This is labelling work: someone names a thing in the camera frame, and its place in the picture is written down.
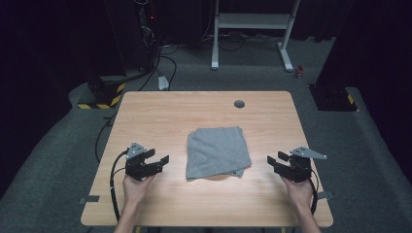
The grey sweatpants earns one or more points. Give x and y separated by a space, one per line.
217 152

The dark equipment rack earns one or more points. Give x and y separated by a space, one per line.
147 32

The black yellow striped stand base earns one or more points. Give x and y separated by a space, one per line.
103 93
333 98

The person's left hand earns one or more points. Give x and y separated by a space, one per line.
134 191

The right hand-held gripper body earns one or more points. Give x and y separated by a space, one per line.
299 168

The white power adapter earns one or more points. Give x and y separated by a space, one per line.
163 83

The grey tape piece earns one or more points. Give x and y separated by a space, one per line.
89 199
325 195

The person's right hand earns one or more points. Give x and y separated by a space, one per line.
301 194

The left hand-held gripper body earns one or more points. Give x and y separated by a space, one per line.
139 166

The white metal stand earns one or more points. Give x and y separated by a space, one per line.
252 21

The small red object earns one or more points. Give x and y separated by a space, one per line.
300 72

